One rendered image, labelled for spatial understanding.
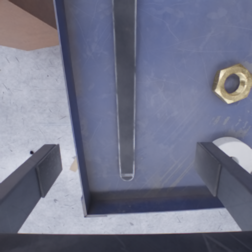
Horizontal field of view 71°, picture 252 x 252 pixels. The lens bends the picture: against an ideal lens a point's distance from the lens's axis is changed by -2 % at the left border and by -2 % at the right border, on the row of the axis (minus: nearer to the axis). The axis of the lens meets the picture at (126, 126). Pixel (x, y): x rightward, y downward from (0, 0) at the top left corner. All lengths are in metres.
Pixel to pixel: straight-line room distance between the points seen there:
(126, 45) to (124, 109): 0.08
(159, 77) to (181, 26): 0.07
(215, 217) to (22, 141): 1.54
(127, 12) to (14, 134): 1.25
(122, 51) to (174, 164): 0.18
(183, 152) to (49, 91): 1.04
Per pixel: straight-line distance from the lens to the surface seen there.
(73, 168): 1.35
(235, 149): 0.30
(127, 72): 0.24
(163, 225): 1.64
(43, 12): 0.80
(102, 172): 0.29
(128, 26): 0.25
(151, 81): 0.25
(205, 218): 1.68
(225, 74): 0.27
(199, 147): 0.16
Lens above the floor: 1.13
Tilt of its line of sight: 74 degrees down
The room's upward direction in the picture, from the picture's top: 179 degrees counter-clockwise
